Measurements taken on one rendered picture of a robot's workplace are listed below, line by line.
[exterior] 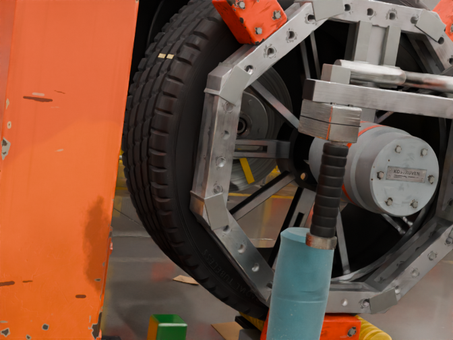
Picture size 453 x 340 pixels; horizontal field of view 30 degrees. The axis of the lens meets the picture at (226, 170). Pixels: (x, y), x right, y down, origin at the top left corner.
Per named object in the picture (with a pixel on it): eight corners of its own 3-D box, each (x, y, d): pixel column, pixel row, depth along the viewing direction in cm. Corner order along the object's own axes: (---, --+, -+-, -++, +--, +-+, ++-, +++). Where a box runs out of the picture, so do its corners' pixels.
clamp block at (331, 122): (325, 135, 126) (331, 100, 125) (358, 144, 118) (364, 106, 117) (296, 131, 124) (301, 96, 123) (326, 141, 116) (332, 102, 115)
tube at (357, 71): (362, 86, 143) (372, 22, 141) (431, 97, 125) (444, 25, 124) (269, 73, 136) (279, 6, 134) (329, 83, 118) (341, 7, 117)
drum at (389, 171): (364, 196, 154) (377, 119, 152) (435, 224, 135) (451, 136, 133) (296, 191, 148) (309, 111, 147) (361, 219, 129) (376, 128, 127)
